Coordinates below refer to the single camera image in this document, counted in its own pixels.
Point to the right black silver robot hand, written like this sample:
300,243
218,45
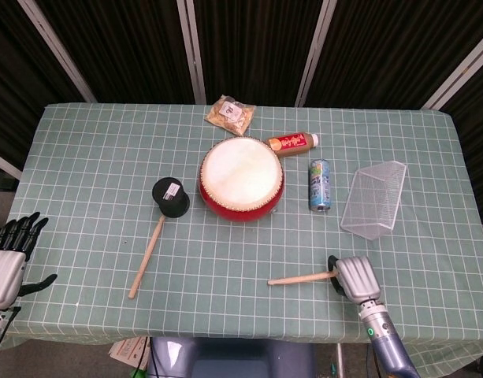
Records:
357,277

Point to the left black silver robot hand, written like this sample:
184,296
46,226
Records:
2,273

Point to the wooden drumstick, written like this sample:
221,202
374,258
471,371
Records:
146,258
300,279

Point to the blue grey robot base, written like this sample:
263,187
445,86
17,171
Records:
233,358

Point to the green checkered tablecloth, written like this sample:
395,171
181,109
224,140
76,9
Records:
87,165

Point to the red drum white skin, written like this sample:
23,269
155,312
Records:
241,173

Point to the clear plastic basket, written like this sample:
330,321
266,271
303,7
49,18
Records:
377,201

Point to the metal table leg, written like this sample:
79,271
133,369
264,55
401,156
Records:
340,360

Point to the blue drink can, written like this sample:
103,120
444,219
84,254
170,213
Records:
319,185

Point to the white printed cardboard box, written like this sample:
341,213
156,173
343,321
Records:
127,352

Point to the brown bottle red label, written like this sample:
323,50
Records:
292,143

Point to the clear snack bag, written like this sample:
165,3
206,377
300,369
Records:
230,114

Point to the white partition post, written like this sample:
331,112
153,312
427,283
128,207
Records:
192,51
2,163
58,51
458,71
316,51

